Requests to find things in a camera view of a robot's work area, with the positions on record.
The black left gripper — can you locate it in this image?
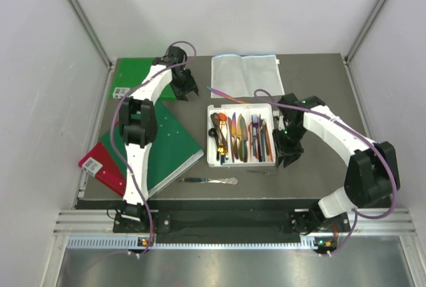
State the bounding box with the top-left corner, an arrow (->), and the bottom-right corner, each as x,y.
170,67 -> 198,101

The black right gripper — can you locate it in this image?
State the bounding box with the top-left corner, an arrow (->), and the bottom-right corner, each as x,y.
272,123 -> 308,167

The small dark dessert fork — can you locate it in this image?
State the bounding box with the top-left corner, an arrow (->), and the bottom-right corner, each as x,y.
244,170 -> 277,176

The iridescent knife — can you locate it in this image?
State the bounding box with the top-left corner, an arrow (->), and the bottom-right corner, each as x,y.
231,113 -> 238,161
207,87 -> 246,104

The brown wooden spoon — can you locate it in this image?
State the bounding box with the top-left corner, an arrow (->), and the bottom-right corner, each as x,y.
210,113 -> 222,143

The white cutlery tray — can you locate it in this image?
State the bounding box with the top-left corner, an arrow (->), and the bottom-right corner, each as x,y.
207,103 -> 277,168

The teal handled gold spoon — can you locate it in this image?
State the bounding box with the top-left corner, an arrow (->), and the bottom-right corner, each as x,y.
219,141 -> 228,157

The purple plastic fork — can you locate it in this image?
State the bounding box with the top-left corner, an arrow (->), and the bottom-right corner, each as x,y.
251,114 -> 262,162

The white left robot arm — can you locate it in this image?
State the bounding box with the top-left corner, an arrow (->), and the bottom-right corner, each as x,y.
117,43 -> 198,207

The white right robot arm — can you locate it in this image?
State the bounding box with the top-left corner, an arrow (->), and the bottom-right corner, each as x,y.
273,93 -> 400,231

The orange chopstick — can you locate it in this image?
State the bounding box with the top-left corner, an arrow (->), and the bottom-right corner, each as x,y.
264,125 -> 274,162

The copper knife in tray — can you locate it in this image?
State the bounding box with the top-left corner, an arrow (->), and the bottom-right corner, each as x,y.
242,119 -> 249,162

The orange spoon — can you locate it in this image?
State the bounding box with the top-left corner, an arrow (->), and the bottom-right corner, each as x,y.
218,113 -> 228,123

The light green plastic folder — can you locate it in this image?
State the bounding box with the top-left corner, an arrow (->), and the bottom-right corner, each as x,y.
109,57 -> 177,101

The clear mesh zip pouch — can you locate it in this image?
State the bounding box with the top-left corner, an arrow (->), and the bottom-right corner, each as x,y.
210,54 -> 285,98

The black measuring spoon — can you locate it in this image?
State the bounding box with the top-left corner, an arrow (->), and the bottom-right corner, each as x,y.
208,127 -> 220,161

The gold spoon in tray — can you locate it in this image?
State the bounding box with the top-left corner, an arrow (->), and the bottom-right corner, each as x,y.
219,121 -> 228,146

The silver ornate butter knife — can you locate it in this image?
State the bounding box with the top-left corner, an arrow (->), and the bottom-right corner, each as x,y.
178,178 -> 238,185

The magenta folder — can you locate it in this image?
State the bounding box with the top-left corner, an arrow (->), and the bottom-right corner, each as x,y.
78,142 -> 126,197

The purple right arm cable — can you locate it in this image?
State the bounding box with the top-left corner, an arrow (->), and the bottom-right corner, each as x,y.
254,89 -> 399,257

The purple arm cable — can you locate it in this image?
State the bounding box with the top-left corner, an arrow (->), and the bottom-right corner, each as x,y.
254,89 -> 399,257
110,40 -> 197,257

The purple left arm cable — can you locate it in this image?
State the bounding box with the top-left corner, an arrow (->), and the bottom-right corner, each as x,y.
110,40 -> 197,257

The dark green ring binder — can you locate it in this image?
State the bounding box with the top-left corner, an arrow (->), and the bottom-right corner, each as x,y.
96,101 -> 204,197

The black mounting base plate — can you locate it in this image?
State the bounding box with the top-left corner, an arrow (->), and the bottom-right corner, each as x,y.
112,209 -> 352,234

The aluminium frame rail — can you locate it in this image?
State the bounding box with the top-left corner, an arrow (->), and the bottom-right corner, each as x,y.
49,0 -> 112,67

